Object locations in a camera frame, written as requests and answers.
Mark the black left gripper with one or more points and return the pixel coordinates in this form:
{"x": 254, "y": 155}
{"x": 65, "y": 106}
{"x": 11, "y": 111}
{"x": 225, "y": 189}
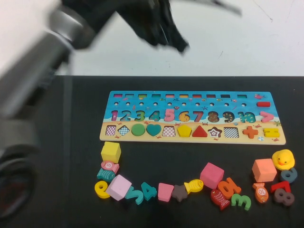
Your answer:
{"x": 147, "y": 16}

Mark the yellow pentagon piece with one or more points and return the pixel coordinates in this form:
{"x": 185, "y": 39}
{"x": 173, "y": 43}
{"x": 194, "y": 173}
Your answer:
{"x": 184, "y": 131}

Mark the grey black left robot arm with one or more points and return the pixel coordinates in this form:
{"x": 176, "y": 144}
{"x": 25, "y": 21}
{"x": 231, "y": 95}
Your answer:
{"x": 28, "y": 71}

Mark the teal heart piece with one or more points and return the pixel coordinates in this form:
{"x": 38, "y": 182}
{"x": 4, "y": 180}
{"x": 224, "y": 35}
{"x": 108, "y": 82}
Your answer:
{"x": 154, "y": 129}

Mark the green circle piece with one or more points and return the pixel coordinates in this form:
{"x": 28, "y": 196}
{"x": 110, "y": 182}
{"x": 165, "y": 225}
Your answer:
{"x": 138, "y": 130}

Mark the red triangle piece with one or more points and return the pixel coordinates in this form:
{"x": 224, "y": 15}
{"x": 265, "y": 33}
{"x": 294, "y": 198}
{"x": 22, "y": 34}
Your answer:
{"x": 200, "y": 133}

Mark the wooden number shape puzzle board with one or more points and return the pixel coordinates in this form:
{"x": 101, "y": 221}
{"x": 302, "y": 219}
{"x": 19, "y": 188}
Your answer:
{"x": 166, "y": 140}

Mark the red minus sign piece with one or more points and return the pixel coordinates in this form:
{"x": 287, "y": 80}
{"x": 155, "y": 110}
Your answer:
{"x": 263, "y": 104}

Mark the orange plus sign piece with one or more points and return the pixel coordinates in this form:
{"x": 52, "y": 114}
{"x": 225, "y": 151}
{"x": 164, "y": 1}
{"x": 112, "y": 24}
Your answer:
{"x": 250, "y": 132}

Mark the pink greater-than sign piece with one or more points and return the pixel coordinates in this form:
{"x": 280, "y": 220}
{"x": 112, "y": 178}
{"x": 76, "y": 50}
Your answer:
{"x": 269, "y": 116}

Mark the yellow equals sign piece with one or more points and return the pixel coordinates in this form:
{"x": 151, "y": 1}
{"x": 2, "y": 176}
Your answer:
{"x": 270, "y": 130}

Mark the pink trapezoid piece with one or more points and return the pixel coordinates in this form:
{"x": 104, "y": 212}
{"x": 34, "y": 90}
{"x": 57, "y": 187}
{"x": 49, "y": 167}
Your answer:
{"x": 165, "y": 192}

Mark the brown star piece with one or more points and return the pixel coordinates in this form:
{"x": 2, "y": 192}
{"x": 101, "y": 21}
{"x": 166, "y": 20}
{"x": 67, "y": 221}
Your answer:
{"x": 179, "y": 192}

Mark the pink number five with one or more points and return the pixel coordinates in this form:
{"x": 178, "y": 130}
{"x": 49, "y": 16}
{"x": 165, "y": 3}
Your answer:
{"x": 170, "y": 118}

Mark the yellow wooden cube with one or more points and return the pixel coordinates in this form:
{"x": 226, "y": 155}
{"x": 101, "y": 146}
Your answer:
{"x": 110, "y": 152}

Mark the pink fish numbered five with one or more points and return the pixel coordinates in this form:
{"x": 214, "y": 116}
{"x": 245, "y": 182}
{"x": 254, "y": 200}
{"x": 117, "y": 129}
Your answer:
{"x": 109, "y": 166}

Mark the hot pink wooden cube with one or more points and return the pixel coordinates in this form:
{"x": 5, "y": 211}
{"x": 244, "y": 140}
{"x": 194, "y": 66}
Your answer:
{"x": 211, "y": 175}

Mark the yellow fish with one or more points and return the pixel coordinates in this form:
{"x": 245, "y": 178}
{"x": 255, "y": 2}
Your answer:
{"x": 194, "y": 185}

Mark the teal striped fish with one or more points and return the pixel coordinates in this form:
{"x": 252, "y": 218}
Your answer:
{"x": 105, "y": 175}

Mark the teal number four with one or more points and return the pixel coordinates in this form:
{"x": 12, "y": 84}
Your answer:
{"x": 149, "y": 192}

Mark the light pink wooden cube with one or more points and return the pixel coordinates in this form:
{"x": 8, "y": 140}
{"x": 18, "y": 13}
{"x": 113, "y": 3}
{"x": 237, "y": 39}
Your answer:
{"x": 118, "y": 187}

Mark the salmon wooden cube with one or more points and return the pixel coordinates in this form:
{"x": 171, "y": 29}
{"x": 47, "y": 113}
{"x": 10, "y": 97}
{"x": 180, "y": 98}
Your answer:
{"x": 263, "y": 169}

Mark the teal number two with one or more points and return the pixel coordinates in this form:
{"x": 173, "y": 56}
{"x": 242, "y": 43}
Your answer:
{"x": 137, "y": 198}

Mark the orange number ten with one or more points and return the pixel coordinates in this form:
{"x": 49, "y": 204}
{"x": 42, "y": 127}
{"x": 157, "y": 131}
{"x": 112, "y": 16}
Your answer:
{"x": 234, "y": 190}

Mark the yellow number six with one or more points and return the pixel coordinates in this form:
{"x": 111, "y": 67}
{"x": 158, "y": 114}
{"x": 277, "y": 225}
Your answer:
{"x": 99, "y": 190}

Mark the yellow rubber duck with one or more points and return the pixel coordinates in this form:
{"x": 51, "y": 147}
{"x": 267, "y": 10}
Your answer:
{"x": 283, "y": 158}

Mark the red fish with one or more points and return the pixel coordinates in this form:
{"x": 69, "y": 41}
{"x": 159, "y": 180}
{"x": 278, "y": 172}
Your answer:
{"x": 219, "y": 198}

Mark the orange fish numbered ten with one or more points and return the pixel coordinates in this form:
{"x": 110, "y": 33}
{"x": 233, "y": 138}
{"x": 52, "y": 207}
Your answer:
{"x": 261, "y": 192}

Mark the green number three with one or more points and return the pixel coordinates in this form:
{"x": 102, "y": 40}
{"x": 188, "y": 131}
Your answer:
{"x": 245, "y": 202}

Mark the slate blue number nine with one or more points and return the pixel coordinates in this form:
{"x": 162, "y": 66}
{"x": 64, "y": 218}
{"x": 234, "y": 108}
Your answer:
{"x": 294, "y": 173}

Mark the red number seven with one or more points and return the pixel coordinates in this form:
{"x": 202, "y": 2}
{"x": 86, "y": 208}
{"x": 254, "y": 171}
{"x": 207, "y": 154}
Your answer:
{"x": 283, "y": 184}

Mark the brown number eight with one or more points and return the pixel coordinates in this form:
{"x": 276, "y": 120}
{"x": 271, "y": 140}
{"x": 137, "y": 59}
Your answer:
{"x": 284, "y": 197}

